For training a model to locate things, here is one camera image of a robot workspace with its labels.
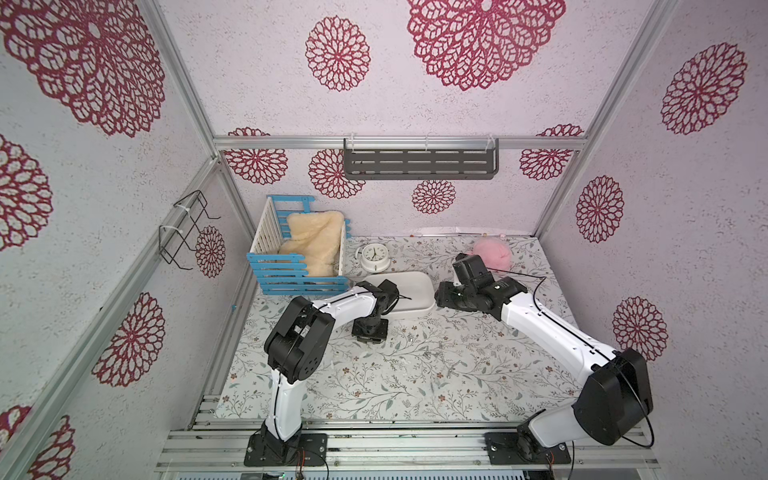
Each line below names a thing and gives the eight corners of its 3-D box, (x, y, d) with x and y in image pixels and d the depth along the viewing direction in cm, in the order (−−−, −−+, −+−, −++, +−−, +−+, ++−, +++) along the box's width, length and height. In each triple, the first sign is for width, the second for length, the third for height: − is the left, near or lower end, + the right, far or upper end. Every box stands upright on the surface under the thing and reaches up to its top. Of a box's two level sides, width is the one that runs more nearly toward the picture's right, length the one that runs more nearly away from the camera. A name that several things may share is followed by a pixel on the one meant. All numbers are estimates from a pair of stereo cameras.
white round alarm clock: (367, 277, 111) (367, 270, 107) (356, 256, 118) (355, 248, 114) (394, 267, 114) (395, 260, 110) (381, 247, 121) (381, 239, 117)
